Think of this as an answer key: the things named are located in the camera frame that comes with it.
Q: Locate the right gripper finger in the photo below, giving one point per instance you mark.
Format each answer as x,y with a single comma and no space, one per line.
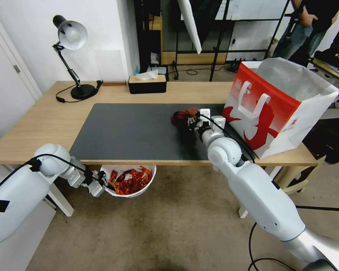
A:
192,127
192,118

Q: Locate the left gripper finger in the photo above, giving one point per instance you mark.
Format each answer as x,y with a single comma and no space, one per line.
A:
104,175
108,185

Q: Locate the dark red towel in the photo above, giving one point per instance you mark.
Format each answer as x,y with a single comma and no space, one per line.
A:
180,118

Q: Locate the white round container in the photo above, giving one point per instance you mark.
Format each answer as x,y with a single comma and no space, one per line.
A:
147,184

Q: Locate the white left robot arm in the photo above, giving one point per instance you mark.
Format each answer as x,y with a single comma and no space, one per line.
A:
17,194

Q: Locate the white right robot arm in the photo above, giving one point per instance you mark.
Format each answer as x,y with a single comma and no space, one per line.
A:
257,192

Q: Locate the red shrimp shells pile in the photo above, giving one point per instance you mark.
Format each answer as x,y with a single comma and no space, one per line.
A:
130,183

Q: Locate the red and white takeout bag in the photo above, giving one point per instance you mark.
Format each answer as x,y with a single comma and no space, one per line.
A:
271,124

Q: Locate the black table mat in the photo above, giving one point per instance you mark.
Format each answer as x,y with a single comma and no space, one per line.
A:
130,132

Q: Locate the black tissue box wooden lid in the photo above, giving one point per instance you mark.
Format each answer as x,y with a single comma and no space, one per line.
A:
147,87

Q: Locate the white flat router box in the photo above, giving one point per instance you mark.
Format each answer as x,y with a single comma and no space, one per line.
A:
157,69

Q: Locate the white tissue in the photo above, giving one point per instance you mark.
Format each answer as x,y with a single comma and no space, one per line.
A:
147,75

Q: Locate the light wooden table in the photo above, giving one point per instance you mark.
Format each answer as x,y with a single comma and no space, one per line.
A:
59,118

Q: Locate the black power strip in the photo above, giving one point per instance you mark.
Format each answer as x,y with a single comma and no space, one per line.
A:
234,65

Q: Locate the white reflector panel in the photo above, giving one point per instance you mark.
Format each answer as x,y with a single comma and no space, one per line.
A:
190,25

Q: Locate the beige stool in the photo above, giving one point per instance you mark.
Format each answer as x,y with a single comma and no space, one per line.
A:
296,177

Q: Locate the silver door hinge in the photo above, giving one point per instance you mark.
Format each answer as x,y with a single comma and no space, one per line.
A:
16,69

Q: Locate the person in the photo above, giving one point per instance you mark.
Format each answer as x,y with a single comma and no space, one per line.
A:
305,36

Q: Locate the black desk lamp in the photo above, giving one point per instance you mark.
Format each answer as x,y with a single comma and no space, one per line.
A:
73,34

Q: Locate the yellow topped side table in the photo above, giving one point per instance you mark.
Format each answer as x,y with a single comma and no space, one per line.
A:
332,67

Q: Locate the person's hand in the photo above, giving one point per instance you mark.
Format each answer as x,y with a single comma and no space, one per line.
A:
308,19

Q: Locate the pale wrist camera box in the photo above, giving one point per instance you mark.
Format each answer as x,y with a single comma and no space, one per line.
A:
204,114
96,189

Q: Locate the black metal rack frame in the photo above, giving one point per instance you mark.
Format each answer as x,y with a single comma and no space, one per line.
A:
223,34

